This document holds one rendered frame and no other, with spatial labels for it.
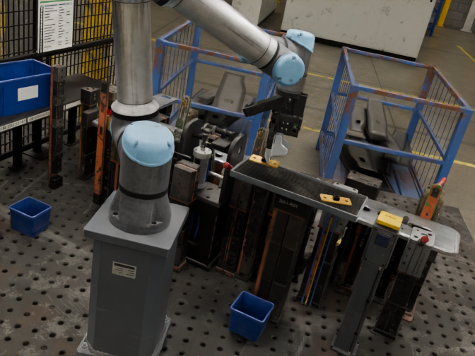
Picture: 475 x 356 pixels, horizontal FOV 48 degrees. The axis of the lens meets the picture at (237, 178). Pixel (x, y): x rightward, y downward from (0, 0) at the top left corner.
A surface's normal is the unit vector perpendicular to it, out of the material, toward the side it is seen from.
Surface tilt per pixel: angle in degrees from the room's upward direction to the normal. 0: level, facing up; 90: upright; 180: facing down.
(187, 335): 0
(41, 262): 0
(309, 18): 90
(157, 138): 7
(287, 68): 90
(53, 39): 90
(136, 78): 90
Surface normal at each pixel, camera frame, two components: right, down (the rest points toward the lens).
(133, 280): -0.14, 0.42
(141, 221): 0.23, 0.18
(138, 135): 0.22, -0.81
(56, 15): 0.90, 0.33
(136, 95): 0.20, 0.49
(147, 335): 0.56, 0.46
